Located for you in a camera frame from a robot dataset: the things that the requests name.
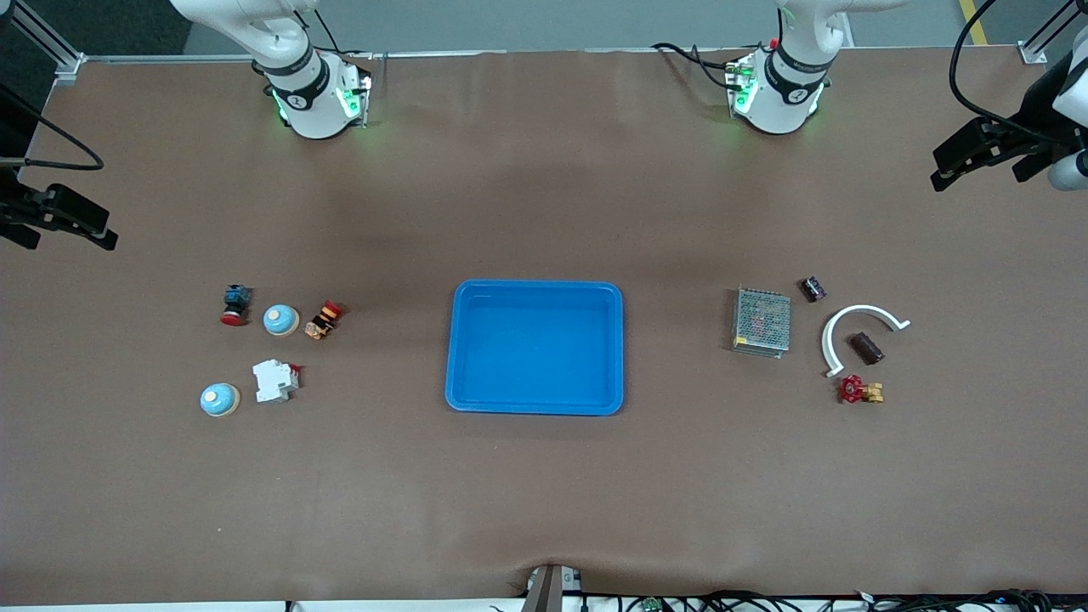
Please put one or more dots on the aluminium frame post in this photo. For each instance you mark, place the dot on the aluminium frame post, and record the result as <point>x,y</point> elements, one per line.
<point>68,66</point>
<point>1033,53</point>

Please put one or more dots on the small purple electrolytic capacitor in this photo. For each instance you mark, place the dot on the small purple electrolytic capacitor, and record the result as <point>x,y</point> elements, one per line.
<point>813,289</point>

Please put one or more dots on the white curved plastic bracket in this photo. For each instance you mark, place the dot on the white curved plastic bracket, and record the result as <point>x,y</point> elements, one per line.
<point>863,308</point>

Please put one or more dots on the red emergency stop push button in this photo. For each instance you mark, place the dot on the red emergency stop push button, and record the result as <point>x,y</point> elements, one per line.
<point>235,299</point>

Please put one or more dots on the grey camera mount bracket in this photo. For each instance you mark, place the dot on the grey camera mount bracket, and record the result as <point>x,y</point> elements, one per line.
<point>548,591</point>

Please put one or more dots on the brown electrolytic capacitor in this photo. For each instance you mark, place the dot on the brown electrolytic capacitor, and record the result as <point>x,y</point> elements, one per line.
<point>867,348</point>

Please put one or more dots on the white circuit breaker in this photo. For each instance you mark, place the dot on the white circuit breaker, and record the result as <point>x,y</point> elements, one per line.
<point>272,382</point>

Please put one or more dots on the metal mesh power supply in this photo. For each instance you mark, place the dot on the metal mesh power supply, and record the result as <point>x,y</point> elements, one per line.
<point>762,323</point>

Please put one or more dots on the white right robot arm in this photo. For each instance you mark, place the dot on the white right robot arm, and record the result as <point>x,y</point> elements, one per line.
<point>306,102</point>

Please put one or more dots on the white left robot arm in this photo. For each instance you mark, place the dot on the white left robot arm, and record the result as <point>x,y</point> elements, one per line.
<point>778,93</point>

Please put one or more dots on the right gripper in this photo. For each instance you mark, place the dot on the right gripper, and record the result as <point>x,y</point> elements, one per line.
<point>10,206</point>

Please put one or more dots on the brown table cover mat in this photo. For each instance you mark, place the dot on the brown table cover mat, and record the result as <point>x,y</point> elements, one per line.
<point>544,493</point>

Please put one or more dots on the small green circuit board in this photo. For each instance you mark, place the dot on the small green circuit board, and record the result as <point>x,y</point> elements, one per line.
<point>650,604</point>

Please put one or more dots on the red orange selector switch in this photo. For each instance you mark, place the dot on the red orange selector switch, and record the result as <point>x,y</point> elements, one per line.
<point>323,321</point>

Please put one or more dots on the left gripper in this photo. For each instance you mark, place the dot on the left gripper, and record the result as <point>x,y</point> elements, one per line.
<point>1036,108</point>

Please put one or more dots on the blue bell with cream button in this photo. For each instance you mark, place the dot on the blue bell with cream button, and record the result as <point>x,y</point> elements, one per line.
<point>279,321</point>
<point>219,401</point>

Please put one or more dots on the blue plastic tray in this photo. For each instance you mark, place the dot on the blue plastic tray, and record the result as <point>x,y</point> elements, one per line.
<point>544,374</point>

